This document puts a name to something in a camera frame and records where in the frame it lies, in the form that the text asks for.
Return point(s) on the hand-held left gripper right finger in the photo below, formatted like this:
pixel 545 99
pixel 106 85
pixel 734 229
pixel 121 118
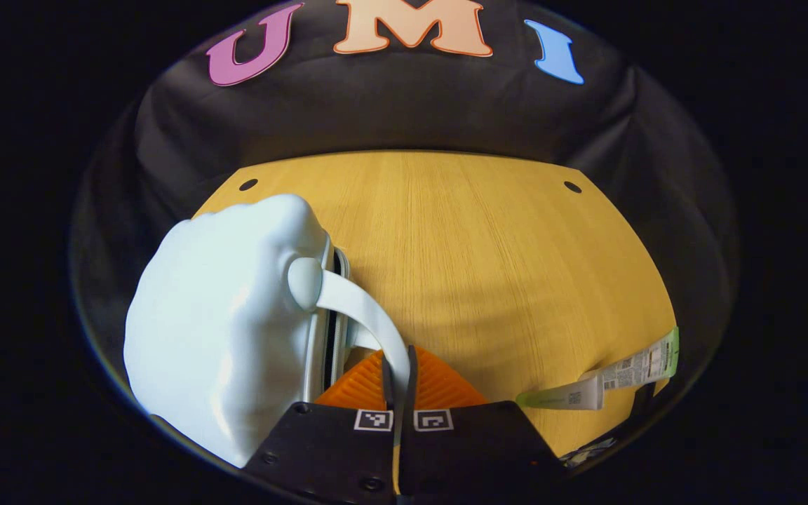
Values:
pixel 474 449

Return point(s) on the black backdrop cloth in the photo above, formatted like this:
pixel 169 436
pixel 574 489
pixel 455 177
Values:
pixel 411 105

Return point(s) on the white tube with green cap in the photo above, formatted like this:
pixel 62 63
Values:
pixel 586 389

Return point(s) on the white green printed tube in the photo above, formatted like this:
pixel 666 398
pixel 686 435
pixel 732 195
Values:
pixel 590 451

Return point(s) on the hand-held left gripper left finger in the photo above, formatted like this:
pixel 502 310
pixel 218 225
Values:
pixel 327 449

